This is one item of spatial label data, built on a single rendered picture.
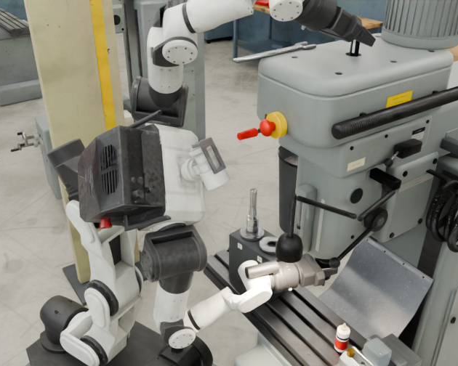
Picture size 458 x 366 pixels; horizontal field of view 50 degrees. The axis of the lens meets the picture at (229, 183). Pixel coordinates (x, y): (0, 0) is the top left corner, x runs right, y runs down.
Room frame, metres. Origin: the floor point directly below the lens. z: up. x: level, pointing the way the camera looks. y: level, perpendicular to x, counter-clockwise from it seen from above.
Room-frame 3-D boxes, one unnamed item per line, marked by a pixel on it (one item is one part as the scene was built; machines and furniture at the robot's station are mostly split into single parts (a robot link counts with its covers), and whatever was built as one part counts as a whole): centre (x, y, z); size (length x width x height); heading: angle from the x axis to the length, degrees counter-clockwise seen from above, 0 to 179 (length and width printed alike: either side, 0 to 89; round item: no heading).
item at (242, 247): (1.43, -0.12, 1.05); 0.22 x 0.12 x 0.20; 43
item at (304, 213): (1.12, -0.21, 1.45); 0.04 x 0.04 x 0.21; 35
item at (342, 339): (1.11, -0.37, 1.01); 0.04 x 0.04 x 0.11
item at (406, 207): (1.29, -0.46, 1.47); 0.24 x 0.19 x 0.26; 35
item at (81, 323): (1.39, 0.53, 0.68); 0.21 x 0.20 x 0.13; 57
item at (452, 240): (1.17, -0.63, 1.45); 0.18 x 0.16 x 0.21; 125
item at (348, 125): (1.08, -0.41, 1.79); 0.45 x 0.04 x 0.04; 125
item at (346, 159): (1.21, -0.33, 1.68); 0.34 x 0.24 x 0.10; 125
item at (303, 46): (1.18, -0.11, 1.89); 0.24 x 0.04 x 0.01; 128
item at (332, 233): (1.18, -0.30, 1.47); 0.21 x 0.19 x 0.32; 35
